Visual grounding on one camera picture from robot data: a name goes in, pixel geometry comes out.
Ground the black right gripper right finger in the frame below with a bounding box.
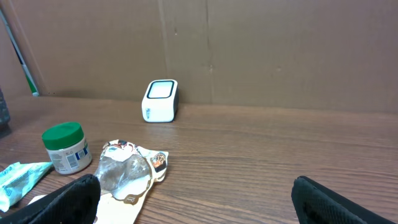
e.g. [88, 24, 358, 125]
[291, 176, 393, 224]

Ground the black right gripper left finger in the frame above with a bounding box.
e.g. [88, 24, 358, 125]
[1, 174, 101, 224]

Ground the beige clear snack pouch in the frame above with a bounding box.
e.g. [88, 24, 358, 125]
[27, 139, 169, 224]

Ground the green lid white jar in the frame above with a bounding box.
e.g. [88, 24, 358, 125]
[42, 122, 92, 175]

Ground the teal white packet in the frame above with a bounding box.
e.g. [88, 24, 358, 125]
[1, 162, 53, 212]

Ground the white barcode scanner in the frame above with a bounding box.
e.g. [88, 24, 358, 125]
[141, 79, 179, 123]

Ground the white green strip behind cardboard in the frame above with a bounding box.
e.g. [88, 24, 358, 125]
[1, 11, 40, 96]

